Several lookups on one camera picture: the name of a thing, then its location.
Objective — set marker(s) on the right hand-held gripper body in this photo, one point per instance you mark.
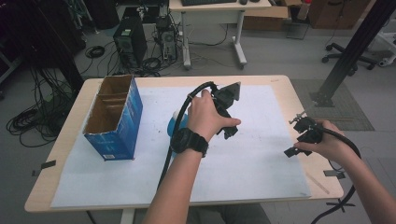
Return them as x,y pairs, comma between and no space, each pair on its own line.
309,132

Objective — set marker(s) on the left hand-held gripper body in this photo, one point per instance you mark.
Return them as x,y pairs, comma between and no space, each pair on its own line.
229,93

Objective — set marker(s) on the person's right hand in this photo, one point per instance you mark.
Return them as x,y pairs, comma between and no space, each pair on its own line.
334,144

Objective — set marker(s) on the person's left hand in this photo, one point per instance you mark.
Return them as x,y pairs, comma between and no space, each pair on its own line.
202,115

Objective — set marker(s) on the grey floor mat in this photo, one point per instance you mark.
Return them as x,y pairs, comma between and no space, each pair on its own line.
345,115

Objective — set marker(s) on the black tape piece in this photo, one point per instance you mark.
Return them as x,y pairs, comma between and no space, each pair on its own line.
333,174
48,164

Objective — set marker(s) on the white table mat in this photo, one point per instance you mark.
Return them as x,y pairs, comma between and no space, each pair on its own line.
243,161

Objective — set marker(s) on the blue plastic container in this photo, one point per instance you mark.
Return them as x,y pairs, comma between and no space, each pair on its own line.
182,124

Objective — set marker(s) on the black wrist watch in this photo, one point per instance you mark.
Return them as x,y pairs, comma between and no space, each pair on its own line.
188,141

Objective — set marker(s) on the black tape cross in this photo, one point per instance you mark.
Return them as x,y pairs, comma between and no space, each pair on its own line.
341,205

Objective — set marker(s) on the black office chair base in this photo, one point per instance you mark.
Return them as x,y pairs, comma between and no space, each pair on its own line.
345,56

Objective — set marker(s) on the open computer case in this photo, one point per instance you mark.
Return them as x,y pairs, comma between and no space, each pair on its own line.
167,40

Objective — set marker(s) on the white background desk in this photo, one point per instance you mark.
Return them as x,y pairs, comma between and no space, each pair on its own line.
214,12

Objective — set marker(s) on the flat cardboard box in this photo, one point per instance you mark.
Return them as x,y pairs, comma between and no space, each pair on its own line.
264,18

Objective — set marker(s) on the person's grey trousers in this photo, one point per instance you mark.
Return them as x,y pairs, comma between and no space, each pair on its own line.
230,214

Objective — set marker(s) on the black keyboard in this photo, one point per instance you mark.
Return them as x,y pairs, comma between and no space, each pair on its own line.
208,2

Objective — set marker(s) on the blue cardboard box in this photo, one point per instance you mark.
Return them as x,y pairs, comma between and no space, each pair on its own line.
124,124

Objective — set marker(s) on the large brown cardboard box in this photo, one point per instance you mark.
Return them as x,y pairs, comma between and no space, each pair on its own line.
336,14

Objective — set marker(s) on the black computer tower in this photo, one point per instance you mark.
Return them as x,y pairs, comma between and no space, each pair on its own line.
129,40

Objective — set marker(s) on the black curtain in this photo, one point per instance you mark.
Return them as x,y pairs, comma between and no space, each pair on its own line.
40,34

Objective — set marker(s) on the black metal post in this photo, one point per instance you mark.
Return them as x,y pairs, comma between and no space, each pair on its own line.
351,53

